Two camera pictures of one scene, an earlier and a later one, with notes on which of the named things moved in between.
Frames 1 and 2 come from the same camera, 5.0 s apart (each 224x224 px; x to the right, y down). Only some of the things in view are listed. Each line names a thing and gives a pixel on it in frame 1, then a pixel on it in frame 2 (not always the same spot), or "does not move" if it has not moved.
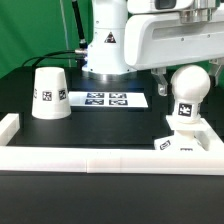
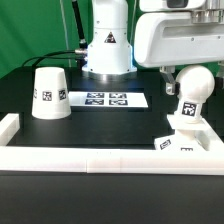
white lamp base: [189, 136] does not move
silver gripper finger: [159, 74] -> [172, 86]
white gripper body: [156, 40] does not move
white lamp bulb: [189, 86] does not move
